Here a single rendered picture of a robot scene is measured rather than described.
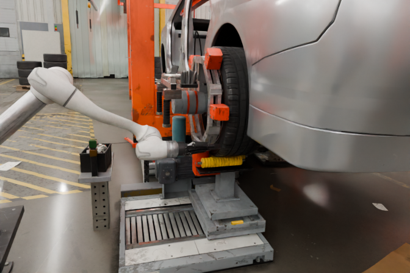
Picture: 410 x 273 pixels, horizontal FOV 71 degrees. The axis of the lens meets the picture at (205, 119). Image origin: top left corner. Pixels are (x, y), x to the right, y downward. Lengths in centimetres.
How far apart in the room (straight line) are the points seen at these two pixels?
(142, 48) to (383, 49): 154
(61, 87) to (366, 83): 115
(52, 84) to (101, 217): 100
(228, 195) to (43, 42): 1134
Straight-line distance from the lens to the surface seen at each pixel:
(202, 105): 165
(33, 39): 1268
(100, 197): 198
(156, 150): 146
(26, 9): 1484
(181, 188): 229
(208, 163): 167
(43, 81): 138
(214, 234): 177
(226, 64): 150
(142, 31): 208
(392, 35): 92
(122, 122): 152
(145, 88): 209
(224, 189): 188
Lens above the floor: 111
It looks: 12 degrees down
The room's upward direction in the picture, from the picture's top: 2 degrees clockwise
